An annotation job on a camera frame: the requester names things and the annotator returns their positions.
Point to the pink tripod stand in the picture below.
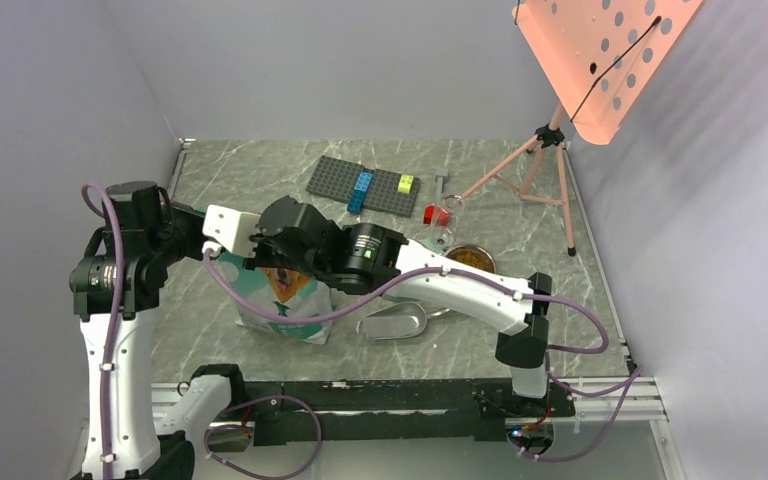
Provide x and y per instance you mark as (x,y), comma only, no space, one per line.
(546,139)

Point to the brown kibble right bowl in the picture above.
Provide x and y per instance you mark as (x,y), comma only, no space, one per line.
(470,257)

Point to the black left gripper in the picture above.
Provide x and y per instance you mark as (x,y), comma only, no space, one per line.
(177,208)

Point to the yellow-green building block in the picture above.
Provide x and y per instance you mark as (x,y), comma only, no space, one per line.
(405,184)

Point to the green pet food bag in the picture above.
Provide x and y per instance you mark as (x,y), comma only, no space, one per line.
(282,292)

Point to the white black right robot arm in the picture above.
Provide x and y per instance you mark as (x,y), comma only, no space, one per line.
(370,260)

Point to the red and grey scraper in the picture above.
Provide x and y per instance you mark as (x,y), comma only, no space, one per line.
(436,214)

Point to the clear plastic water bottle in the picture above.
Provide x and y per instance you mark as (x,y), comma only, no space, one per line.
(442,239)

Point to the blue building block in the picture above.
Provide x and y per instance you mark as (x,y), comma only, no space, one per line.
(359,192)

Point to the metal food scoop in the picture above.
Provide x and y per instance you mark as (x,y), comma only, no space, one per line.
(400,321)

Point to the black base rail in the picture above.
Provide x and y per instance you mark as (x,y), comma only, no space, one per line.
(482,409)

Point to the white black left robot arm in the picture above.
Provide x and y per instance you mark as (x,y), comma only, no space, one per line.
(116,296)

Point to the steel bowl right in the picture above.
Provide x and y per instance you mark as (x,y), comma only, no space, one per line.
(471,257)

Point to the pink perforated board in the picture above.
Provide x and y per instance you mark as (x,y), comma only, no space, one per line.
(599,55)

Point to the grey building block baseplate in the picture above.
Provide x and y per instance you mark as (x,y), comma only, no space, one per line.
(334,179)

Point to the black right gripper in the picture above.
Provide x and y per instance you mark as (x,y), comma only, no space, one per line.
(262,257)

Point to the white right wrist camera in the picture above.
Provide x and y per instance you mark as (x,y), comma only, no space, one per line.
(227,229)

